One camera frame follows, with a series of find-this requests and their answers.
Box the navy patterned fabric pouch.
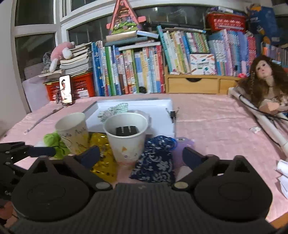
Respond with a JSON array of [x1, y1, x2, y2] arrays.
[[129, 136, 177, 184]]

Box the red basket on books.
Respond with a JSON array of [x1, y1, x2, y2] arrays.
[[206, 13, 246, 32]]

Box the paper cup with black scribbles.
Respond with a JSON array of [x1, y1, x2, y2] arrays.
[[55, 113, 89, 155]]

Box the white shallow box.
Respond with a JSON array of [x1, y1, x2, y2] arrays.
[[83, 98, 175, 138]]

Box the pink plush toy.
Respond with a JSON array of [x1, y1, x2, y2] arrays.
[[49, 41, 75, 73]]

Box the black binder clip on box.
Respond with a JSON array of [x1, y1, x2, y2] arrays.
[[165, 107, 180, 123]]

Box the row of upright books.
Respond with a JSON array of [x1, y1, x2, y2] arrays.
[[90, 30, 165, 96]]

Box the grey lanyard strap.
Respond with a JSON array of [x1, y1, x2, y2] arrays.
[[23, 105, 65, 135]]

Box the right row of books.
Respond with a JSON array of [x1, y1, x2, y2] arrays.
[[157, 26, 287, 77]]

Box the black cable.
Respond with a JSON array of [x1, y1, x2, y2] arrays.
[[238, 94, 288, 147]]

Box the brown haired doll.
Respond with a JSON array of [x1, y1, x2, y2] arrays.
[[236, 55, 287, 115]]

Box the stack of lying books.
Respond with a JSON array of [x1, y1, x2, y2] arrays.
[[39, 42, 92, 77]]

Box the blue cardboard box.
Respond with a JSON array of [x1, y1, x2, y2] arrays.
[[247, 3, 280, 45]]

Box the purple soft pouch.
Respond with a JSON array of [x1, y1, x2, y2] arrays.
[[171, 137, 194, 181]]

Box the paper cup with binder clips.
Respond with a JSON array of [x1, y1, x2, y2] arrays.
[[103, 112, 148, 165]]

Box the grey plush toy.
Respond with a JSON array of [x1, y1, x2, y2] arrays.
[[41, 52, 51, 74]]

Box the green white checked cloth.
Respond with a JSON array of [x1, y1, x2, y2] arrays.
[[98, 103, 128, 122]]

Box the white plastic tube frame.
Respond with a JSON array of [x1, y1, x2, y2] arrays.
[[228, 87, 287, 157]]

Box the triangular decorated toy house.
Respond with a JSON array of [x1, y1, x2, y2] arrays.
[[106, 0, 146, 35]]

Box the pink tablecloth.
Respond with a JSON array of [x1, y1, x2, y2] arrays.
[[1, 94, 287, 221]]

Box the black binder clips in cup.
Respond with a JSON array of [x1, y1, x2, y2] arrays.
[[116, 126, 139, 136]]

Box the smartphone on stand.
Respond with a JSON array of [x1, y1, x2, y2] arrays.
[[59, 75, 73, 105]]

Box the red plastic crate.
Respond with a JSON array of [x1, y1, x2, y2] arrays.
[[43, 72, 96, 101]]

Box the gold sequin bow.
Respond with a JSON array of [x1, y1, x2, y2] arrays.
[[90, 133, 118, 183]]

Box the miniature bicycle model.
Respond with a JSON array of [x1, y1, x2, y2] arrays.
[[54, 86, 62, 104]]

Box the white patterned box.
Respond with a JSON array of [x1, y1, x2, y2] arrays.
[[190, 54, 216, 75]]

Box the wooden drawer organiser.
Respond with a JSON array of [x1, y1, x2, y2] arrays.
[[164, 67, 240, 95]]

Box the small white paper scrap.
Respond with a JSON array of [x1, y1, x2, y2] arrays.
[[249, 126, 261, 134]]

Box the green fabric scrunchie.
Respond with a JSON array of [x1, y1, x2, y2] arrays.
[[43, 132, 70, 159]]

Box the crumpled white paper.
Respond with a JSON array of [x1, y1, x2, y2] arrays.
[[276, 160, 288, 199]]

